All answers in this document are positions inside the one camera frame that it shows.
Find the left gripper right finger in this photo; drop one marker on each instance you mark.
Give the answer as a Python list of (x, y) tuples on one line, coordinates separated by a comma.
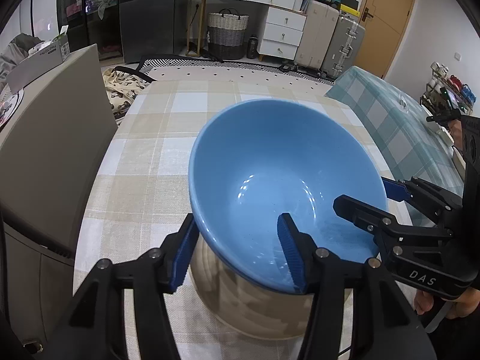
[(384, 325)]

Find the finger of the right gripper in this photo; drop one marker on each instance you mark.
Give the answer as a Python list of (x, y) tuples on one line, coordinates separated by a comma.
[(396, 190), (366, 217)]

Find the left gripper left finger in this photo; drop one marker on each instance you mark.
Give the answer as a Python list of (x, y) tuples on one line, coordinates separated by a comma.
[(93, 326)]

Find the cream plate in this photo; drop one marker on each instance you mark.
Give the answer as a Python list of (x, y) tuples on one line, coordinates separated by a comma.
[(247, 308)]

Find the light blue bowl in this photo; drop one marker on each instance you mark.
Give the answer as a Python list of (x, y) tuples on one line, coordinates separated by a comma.
[(259, 159)]

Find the person right hand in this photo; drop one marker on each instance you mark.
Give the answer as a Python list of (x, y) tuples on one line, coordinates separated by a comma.
[(469, 300)]

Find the shoe rack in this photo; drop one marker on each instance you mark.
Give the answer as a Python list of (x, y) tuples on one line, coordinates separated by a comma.
[(445, 92)]

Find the silver suitcase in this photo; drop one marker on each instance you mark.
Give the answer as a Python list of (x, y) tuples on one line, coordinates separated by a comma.
[(343, 48)]

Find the beige suitcase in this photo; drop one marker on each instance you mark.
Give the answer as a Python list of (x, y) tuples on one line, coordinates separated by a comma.
[(318, 30)]

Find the wooden door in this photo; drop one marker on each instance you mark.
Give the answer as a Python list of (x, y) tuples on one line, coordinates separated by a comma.
[(384, 22)]

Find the white desk with drawers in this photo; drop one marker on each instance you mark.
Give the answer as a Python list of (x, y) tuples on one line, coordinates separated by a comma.
[(278, 24)]

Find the black water bottle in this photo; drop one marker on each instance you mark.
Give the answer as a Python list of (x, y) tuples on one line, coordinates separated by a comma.
[(252, 45)]

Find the woven laundry basket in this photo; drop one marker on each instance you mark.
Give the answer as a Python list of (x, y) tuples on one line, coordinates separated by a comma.
[(226, 33)]

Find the patterned tote bag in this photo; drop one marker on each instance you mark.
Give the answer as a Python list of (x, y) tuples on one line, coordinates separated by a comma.
[(123, 84)]

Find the dotted floor rug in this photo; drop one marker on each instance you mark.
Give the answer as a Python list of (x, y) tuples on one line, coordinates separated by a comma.
[(161, 68)]

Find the grey cardboard box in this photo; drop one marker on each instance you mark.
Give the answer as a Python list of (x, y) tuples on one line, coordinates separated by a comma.
[(39, 63)]

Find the grey jacket pile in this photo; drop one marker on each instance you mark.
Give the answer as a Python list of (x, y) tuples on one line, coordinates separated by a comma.
[(17, 50)]

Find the black refrigerator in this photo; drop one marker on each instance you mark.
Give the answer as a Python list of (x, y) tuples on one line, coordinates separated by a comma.
[(151, 27)]

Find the black glass cabinet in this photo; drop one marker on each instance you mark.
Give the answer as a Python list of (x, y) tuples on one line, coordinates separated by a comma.
[(92, 22)]

